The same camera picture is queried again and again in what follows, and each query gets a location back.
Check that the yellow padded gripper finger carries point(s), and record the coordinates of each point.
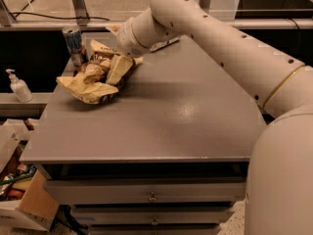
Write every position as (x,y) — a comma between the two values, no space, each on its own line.
(113,28)
(120,65)

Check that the brown sea salt chip bag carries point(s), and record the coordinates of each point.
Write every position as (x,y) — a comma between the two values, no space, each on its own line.
(88,83)

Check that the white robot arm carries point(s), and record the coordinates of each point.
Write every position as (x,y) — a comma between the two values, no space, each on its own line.
(279,188)

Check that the blue silver redbull can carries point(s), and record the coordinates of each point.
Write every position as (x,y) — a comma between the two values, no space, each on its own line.
(75,45)

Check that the clear plastic water bottle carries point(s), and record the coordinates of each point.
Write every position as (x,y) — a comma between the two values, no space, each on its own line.
(164,44)

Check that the grey drawer cabinet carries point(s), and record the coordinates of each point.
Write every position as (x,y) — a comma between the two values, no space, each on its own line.
(180,128)

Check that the white pump dispenser bottle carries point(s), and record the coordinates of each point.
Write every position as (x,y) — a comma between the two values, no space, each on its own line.
(19,87)

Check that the top drawer knob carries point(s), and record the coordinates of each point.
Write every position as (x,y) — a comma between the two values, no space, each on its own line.
(152,198)

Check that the drawer knob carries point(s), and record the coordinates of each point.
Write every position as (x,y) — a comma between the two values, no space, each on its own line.
(152,198)
(154,222)

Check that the cardboard box with items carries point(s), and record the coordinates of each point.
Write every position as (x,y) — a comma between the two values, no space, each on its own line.
(24,203)

